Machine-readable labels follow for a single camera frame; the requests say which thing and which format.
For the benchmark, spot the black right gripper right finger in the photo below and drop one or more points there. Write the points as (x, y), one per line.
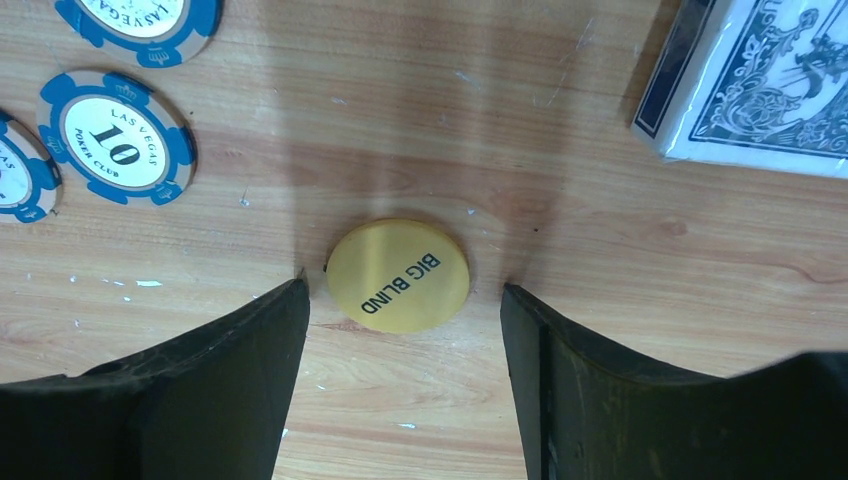
(589, 407)

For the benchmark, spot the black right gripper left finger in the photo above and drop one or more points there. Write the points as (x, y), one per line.
(208, 404)

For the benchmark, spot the yellow big blind button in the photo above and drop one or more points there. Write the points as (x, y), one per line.
(398, 276)

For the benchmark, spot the blue white 10 chip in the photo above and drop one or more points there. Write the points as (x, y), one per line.
(31, 184)
(126, 140)
(153, 34)

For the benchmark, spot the blue playing card deck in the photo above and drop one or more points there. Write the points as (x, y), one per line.
(758, 84)

